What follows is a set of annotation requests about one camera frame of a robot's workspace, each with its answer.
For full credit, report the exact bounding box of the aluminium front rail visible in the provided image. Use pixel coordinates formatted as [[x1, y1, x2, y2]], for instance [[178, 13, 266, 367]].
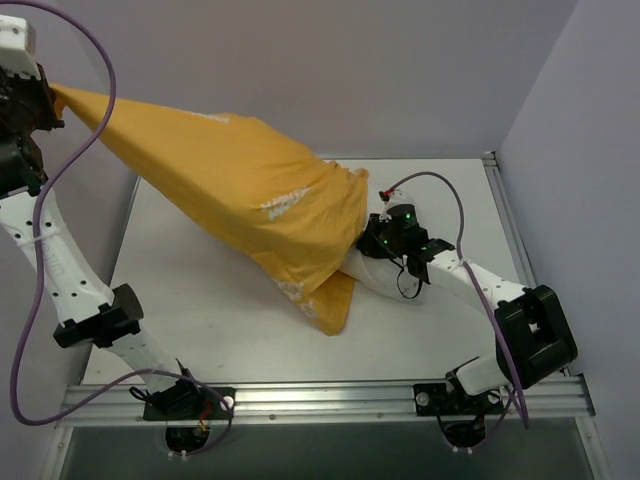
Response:
[[59, 374, 595, 427]]

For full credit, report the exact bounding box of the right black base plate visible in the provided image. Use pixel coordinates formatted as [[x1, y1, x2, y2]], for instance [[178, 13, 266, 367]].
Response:
[[412, 381, 504, 417]]

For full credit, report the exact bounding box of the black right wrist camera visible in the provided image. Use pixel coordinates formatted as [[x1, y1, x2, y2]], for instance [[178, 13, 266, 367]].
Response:
[[380, 192, 419, 232]]

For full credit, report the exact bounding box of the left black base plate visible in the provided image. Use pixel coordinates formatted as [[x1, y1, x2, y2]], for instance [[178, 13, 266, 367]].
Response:
[[143, 382, 236, 421]]

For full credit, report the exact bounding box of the thin black wire loop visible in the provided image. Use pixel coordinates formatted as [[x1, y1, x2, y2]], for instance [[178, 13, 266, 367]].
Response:
[[395, 262, 432, 301]]

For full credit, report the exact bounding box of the yellow cartoon pillowcase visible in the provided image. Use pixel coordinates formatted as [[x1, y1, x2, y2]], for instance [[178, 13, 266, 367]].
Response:
[[54, 85, 369, 336]]

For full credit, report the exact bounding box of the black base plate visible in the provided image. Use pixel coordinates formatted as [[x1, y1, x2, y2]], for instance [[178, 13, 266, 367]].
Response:
[[412, 381, 504, 417], [143, 382, 236, 421]]

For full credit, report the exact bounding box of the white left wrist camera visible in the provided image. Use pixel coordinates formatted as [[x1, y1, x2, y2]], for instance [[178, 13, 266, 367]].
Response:
[[1, 15, 40, 79]]

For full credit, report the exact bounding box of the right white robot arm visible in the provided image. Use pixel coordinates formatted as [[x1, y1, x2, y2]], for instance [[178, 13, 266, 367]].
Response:
[[356, 213, 578, 413]]

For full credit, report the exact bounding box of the white pillow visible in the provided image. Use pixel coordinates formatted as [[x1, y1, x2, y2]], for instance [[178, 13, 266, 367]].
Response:
[[337, 172, 434, 304]]

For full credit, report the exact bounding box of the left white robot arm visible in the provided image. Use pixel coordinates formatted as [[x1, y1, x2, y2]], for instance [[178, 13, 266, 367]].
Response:
[[1, 60, 203, 419]]

